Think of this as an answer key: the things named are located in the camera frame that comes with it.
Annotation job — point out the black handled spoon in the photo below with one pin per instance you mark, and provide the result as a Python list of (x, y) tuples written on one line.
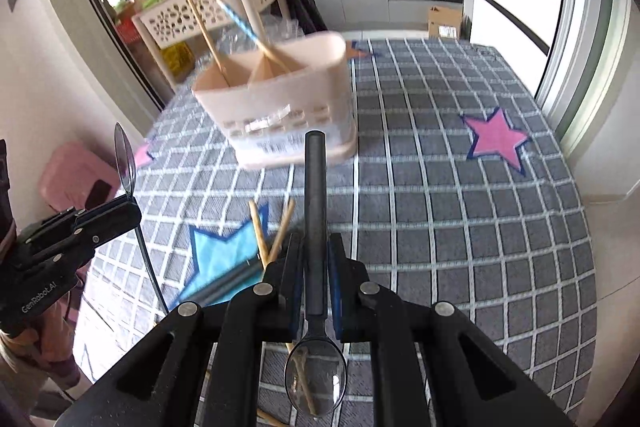
[(316, 372)]

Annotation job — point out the grey checked tablecloth with stars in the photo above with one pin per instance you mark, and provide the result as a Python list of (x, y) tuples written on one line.
[(512, 248)]

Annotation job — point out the beige plastic utensil holder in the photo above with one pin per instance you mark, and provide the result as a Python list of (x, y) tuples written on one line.
[(265, 117)]

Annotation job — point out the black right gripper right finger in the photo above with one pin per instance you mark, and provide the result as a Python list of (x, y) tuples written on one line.
[(351, 318)]

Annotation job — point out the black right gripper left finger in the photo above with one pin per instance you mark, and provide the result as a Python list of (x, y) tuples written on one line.
[(285, 275)]

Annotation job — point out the wooden chopstick on table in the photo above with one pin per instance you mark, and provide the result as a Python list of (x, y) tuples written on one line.
[(262, 246), (278, 240)]

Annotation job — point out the pink plastic stool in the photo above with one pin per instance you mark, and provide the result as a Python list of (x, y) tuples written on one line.
[(76, 177)]

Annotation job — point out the plain wooden chopstick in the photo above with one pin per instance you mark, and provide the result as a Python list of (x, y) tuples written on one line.
[(217, 57)]

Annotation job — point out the beige plastic storage rack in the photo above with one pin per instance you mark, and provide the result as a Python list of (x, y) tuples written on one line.
[(169, 22)]

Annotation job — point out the person's left hand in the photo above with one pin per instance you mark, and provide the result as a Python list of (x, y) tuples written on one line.
[(47, 344)]

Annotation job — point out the blue patterned chopstick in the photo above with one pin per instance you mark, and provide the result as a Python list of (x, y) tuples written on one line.
[(267, 50)]

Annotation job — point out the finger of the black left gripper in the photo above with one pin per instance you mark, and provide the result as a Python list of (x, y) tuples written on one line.
[(98, 226)]

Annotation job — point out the cardboard box on floor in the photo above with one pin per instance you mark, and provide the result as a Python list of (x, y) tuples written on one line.
[(444, 23)]

